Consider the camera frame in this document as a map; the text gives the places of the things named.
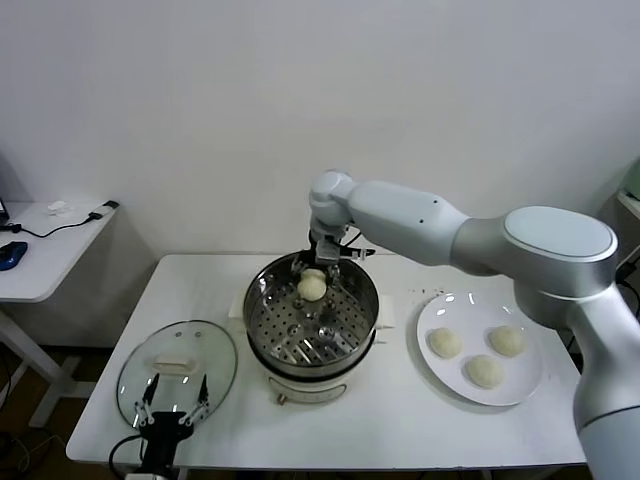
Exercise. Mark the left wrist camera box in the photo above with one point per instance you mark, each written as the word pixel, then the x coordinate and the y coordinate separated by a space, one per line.
pixel 152 475

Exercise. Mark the white black adapter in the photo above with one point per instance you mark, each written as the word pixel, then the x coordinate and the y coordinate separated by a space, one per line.
pixel 105 209

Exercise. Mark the blue computer mouse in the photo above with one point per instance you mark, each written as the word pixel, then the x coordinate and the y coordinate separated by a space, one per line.
pixel 12 255

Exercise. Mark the white electric cooking pot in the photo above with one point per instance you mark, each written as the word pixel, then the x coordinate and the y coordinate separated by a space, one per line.
pixel 305 385

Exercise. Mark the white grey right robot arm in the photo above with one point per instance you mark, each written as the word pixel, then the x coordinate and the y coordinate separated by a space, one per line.
pixel 410 220

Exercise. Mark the crumpled white tissue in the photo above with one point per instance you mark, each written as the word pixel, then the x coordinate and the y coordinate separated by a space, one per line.
pixel 57 207

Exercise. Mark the white round plate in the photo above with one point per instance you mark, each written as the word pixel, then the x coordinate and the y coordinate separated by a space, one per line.
pixel 520 380

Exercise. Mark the white shelf board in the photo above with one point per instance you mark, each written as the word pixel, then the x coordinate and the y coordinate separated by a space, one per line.
pixel 631 205

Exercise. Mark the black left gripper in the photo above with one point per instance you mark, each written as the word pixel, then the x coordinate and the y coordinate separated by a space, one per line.
pixel 165 427

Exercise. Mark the pale green box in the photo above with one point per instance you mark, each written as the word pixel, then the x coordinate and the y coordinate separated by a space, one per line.
pixel 634 175

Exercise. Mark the stainless steel steamer basket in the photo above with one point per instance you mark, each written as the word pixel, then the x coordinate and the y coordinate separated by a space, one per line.
pixel 360 305

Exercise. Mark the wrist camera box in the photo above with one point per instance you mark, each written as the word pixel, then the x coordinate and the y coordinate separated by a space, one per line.
pixel 327 252
pixel 152 475

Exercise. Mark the white steamed baozi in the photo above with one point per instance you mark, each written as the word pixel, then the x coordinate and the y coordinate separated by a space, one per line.
pixel 445 343
pixel 311 289
pixel 507 341
pixel 484 371

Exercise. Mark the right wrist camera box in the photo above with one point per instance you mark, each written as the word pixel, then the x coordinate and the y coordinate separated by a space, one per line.
pixel 327 252

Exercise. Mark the white side table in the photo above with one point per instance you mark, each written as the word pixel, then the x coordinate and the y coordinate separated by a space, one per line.
pixel 50 260

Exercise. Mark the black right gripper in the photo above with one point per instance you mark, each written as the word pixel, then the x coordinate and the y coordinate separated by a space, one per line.
pixel 320 234

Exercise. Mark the black laptop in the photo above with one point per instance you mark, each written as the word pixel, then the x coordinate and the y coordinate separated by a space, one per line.
pixel 3 210

